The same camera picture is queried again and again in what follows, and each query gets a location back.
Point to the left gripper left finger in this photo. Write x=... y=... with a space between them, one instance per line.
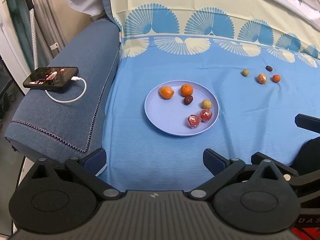
x=87 y=171

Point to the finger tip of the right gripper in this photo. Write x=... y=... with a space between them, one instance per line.
x=307 y=122

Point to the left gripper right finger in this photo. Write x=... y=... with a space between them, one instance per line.
x=223 y=170

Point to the red fruit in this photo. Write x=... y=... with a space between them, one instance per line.
x=205 y=115
x=193 y=120

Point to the small orange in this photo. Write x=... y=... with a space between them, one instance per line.
x=186 y=90
x=276 y=78

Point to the green olive fruit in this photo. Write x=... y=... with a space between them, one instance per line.
x=206 y=104
x=245 y=72

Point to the dark red date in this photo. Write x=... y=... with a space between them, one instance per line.
x=269 y=68
x=188 y=100

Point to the blue sofa armrest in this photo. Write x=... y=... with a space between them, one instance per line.
x=69 y=123

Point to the blue cream patterned cloth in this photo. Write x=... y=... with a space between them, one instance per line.
x=209 y=42

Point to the black smartphone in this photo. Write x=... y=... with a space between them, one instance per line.
x=50 y=78

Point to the grey curtain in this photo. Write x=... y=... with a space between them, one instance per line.
x=50 y=33

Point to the white door frame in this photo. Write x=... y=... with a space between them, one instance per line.
x=10 y=47

